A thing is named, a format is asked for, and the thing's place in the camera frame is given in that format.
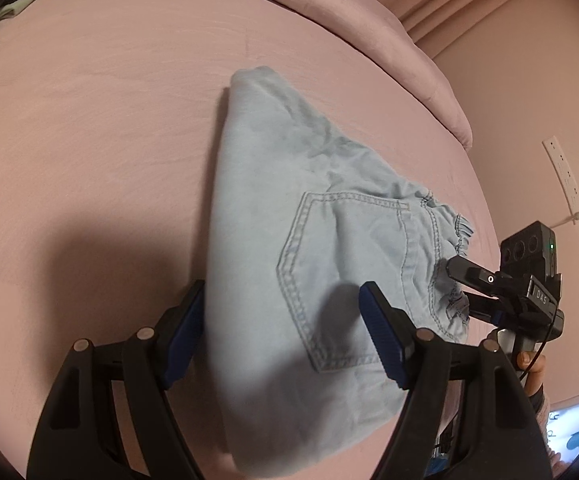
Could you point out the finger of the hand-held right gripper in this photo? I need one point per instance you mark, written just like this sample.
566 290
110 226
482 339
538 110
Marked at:
474 272
484 308

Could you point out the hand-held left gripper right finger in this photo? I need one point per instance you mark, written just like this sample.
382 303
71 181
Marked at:
379 325

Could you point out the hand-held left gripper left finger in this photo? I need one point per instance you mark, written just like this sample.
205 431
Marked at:
184 330

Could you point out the light blue denim pants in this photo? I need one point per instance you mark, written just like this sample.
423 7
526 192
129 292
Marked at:
269 235

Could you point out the person's right forearm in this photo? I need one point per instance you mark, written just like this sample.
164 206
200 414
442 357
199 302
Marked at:
542 415

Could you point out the person's right hand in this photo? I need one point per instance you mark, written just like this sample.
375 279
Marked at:
533 372

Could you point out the white power strip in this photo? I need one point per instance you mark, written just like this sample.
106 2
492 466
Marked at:
564 175

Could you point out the pink bed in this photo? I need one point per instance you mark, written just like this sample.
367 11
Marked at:
94 135

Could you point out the peach curtain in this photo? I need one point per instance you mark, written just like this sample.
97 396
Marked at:
469 10

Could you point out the pink folded blanket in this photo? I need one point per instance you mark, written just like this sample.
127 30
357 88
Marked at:
319 0

